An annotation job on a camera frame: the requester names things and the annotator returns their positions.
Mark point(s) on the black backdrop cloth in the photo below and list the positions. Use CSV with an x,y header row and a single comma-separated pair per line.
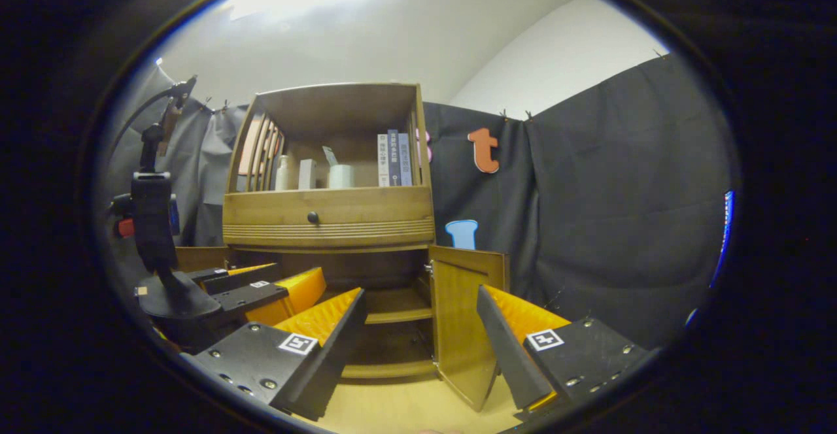
x,y
621,212

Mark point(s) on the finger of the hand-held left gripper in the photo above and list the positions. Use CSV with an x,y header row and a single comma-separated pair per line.
x,y
242,280
255,297

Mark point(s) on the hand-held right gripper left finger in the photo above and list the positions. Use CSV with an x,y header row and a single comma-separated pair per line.
x,y
337,355

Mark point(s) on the pale paper slip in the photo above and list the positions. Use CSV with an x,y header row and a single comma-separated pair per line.
x,y
329,155

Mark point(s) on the wooden double-door shoe cabinet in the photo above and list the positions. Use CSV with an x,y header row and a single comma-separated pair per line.
x,y
327,233

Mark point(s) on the small white box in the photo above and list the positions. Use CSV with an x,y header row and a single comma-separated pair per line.
x,y
307,174

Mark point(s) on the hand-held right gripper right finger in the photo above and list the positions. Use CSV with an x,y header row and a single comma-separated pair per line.
x,y
507,355

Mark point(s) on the beige bottle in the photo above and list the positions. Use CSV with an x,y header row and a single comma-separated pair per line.
x,y
284,176

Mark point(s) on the light blue book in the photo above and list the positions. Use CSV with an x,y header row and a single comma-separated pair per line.
x,y
405,159

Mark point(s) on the metal door hinge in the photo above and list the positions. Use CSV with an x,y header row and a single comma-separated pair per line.
x,y
429,269

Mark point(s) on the wooden drawer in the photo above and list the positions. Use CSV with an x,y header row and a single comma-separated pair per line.
x,y
366,208

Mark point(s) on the wooden inner shelf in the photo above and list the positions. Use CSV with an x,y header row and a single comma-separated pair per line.
x,y
399,316

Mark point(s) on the white cup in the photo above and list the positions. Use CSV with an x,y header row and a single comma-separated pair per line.
x,y
341,176

